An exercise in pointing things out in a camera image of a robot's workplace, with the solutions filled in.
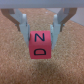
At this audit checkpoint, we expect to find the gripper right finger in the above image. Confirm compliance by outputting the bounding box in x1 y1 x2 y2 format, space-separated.
49 8 81 43

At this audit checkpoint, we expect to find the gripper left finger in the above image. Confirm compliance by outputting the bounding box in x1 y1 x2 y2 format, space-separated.
0 8 32 47

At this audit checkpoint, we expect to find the pink block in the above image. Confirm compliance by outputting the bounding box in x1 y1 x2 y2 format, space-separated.
28 30 53 60

